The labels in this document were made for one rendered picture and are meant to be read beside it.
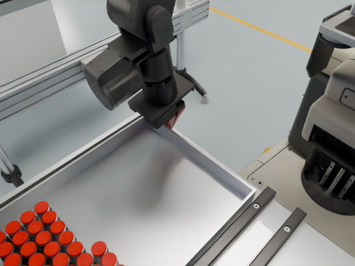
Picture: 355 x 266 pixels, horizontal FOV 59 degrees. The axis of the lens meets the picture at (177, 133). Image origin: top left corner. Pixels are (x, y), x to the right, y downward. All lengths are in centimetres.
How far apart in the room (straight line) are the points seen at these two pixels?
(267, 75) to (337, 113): 150
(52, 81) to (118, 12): 107
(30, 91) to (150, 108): 98
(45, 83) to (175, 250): 110
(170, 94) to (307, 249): 32
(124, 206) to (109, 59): 24
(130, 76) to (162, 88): 7
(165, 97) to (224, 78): 177
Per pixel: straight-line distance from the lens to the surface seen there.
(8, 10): 127
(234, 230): 50
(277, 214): 56
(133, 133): 63
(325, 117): 89
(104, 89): 43
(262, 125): 195
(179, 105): 54
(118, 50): 44
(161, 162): 59
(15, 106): 146
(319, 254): 55
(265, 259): 49
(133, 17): 40
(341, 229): 133
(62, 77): 149
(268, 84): 227
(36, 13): 203
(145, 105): 53
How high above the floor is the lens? 135
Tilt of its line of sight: 47 degrees down
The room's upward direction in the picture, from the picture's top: straight up
